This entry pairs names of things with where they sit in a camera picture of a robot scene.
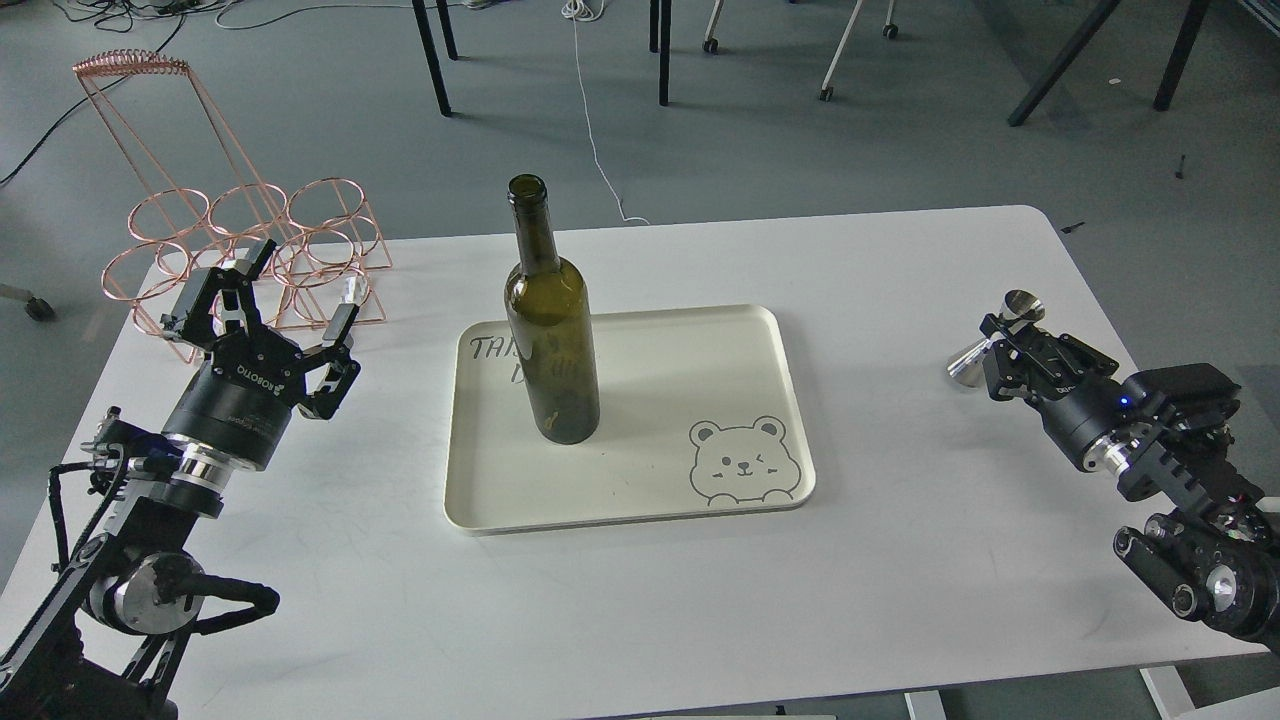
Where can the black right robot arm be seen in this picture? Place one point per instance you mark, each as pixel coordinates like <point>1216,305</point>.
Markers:
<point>1213,558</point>

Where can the black desk legs right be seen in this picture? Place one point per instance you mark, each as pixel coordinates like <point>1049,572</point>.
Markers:
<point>1107,44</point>

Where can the steel double jigger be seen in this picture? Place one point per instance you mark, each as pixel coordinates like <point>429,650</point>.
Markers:
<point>1018,309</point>

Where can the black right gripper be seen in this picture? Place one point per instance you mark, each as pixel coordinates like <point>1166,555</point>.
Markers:
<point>1067,382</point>

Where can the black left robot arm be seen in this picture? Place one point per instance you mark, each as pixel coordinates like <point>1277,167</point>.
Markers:
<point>107,640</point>

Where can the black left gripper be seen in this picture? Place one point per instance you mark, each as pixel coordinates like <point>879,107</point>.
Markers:
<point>240,400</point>

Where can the copper wire bottle rack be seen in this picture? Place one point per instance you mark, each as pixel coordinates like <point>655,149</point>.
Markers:
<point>329,245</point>

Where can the cream tray with bear print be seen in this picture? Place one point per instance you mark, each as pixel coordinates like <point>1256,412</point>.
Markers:
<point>699,417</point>

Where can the white office chair base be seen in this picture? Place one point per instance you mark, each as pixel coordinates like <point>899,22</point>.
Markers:
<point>759,30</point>

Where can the dark green wine bottle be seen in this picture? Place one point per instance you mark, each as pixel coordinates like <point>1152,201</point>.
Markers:
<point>547,307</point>

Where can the chair caster left edge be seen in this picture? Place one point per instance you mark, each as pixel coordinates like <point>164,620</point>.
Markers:
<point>36,308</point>

